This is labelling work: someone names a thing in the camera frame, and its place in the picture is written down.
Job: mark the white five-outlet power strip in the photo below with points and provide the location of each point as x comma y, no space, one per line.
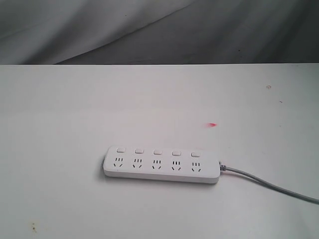
164,164

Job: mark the grey backdrop cloth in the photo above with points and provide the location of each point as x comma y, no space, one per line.
123,32

